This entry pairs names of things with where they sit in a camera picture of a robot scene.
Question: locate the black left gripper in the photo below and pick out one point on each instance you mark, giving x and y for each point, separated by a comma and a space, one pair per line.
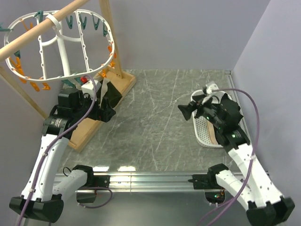
104, 115

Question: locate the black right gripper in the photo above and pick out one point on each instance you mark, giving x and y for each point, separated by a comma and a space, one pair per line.
186, 110

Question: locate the olive green underwear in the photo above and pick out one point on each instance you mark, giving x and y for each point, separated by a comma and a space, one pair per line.
109, 91

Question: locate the teal clothes peg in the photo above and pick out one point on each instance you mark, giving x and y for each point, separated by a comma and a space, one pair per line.
96, 21
17, 54
4, 28
69, 21
83, 21
68, 83
39, 16
105, 29
77, 81

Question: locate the white plastic clip hanger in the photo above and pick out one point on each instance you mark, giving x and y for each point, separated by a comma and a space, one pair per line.
48, 32

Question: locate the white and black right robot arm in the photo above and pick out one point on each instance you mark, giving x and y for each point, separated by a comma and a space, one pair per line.
264, 204

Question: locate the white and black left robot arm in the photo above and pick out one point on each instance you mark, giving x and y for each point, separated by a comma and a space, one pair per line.
40, 199

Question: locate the white plastic laundry basket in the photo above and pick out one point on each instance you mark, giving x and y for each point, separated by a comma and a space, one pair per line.
200, 126

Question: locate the beige garment in basket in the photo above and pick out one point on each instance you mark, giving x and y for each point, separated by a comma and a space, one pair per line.
211, 133

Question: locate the black garment in basket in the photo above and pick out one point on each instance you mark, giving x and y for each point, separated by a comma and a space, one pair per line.
231, 109

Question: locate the white clothes peg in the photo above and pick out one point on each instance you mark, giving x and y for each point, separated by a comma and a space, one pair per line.
108, 38

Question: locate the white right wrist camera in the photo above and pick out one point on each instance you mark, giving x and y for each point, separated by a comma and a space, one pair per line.
209, 90

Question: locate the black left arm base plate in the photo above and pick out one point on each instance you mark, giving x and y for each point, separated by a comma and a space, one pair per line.
101, 181

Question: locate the aluminium mounting rail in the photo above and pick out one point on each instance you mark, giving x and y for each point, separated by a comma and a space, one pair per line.
150, 182

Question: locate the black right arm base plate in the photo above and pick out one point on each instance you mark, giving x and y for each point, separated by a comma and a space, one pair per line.
204, 182

